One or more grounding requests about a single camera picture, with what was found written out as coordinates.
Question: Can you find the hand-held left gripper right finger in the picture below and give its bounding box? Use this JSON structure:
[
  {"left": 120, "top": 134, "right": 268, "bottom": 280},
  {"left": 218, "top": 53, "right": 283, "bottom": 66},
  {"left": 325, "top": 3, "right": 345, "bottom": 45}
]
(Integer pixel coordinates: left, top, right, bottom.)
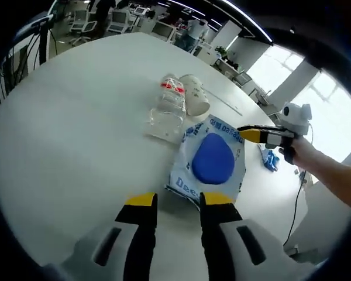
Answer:
[{"left": 198, "top": 191, "right": 316, "bottom": 281}]

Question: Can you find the white office chair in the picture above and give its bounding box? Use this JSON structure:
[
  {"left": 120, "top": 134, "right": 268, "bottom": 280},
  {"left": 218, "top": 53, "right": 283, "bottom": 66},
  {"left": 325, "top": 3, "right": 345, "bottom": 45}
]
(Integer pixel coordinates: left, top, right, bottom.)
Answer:
[
  {"left": 152, "top": 22, "right": 176, "bottom": 42},
  {"left": 106, "top": 10, "right": 135, "bottom": 35},
  {"left": 68, "top": 10, "right": 99, "bottom": 44}
]

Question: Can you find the white table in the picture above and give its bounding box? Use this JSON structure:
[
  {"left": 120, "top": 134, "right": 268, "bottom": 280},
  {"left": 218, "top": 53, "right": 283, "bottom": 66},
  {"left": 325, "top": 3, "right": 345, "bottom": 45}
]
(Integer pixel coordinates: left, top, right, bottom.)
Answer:
[{"left": 0, "top": 31, "right": 314, "bottom": 281}]

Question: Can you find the grey office chair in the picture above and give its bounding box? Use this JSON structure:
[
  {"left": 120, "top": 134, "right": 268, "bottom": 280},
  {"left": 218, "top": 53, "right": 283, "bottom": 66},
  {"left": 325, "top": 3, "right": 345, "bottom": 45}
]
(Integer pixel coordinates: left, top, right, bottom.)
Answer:
[{"left": 233, "top": 70, "right": 252, "bottom": 88}]

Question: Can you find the person's right hand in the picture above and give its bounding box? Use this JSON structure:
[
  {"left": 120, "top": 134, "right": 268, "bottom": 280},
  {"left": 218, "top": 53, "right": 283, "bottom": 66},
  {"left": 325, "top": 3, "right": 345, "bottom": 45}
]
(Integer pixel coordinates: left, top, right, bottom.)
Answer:
[{"left": 277, "top": 136, "right": 314, "bottom": 170}]

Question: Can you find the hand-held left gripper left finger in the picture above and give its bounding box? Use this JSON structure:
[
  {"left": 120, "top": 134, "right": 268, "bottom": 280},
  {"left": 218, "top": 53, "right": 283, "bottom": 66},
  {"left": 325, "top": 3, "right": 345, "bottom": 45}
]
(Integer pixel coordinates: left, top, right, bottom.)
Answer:
[{"left": 42, "top": 191, "right": 159, "bottom": 281}]

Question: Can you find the blue tissue pack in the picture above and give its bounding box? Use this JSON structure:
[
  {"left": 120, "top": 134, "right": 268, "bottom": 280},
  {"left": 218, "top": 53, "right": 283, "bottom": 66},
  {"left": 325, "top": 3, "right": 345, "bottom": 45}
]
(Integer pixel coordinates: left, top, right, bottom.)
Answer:
[{"left": 259, "top": 146, "right": 281, "bottom": 173}]

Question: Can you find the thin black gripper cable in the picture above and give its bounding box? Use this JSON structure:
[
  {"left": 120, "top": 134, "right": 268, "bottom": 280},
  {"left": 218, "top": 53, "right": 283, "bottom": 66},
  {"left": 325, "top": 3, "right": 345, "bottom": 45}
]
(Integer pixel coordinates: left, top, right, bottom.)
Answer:
[{"left": 282, "top": 122, "right": 314, "bottom": 246}]

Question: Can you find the ceiling light strip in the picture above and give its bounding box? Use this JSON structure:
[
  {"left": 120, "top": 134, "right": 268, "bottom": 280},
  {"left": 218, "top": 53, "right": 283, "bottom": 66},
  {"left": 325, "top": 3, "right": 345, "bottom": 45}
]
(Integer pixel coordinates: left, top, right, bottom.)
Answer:
[{"left": 169, "top": 0, "right": 274, "bottom": 44}]

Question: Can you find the blue pouch package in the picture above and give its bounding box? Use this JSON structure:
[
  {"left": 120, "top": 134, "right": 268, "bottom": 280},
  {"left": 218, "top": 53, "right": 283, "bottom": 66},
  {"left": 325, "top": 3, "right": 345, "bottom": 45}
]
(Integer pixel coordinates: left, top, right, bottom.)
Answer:
[{"left": 164, "top": 114, "right": 246, "bottom": 205}]

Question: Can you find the clear plastic bottle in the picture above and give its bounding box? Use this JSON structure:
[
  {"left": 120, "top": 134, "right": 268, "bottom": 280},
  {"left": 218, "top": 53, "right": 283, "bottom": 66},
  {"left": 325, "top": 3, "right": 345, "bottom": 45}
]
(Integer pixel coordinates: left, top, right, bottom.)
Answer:
[{"left": 144, "top": 73, "right": 188, "bottom": 144}]

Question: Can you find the white paper cup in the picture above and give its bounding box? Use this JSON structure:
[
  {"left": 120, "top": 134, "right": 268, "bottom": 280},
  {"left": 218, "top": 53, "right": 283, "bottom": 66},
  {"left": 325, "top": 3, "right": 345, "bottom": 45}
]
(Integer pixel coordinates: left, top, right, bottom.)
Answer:
[{"left": 178, "top": 74, "right": 211, "bottom": 116}]

